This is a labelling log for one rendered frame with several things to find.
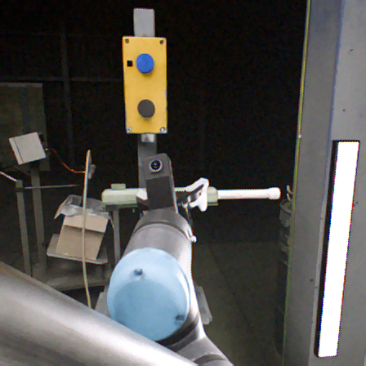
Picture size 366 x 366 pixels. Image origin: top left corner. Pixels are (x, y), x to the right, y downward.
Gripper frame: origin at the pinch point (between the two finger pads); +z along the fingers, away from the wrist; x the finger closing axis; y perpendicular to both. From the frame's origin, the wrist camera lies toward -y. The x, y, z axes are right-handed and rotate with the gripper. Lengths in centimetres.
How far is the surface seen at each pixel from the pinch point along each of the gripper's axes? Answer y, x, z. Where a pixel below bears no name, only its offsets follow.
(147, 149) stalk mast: -3.6, -10.0, 30.6
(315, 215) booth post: 22.3, 35.0, 18.6
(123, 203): 5.9, -15.4, 10.5
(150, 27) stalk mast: -37, -1, 35
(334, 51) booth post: -19, 44, 22
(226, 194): 10.8, 11.5, 16.3
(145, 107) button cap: -16.1, -6.6, 24.7
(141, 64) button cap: -27.3, -4.9, 26.1
